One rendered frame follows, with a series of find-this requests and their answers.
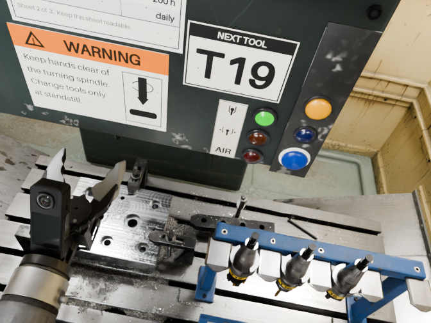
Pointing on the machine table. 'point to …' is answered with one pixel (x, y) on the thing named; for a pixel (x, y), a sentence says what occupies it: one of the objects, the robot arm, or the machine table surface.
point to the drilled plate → (133, 207)
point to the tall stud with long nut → (240, 206)
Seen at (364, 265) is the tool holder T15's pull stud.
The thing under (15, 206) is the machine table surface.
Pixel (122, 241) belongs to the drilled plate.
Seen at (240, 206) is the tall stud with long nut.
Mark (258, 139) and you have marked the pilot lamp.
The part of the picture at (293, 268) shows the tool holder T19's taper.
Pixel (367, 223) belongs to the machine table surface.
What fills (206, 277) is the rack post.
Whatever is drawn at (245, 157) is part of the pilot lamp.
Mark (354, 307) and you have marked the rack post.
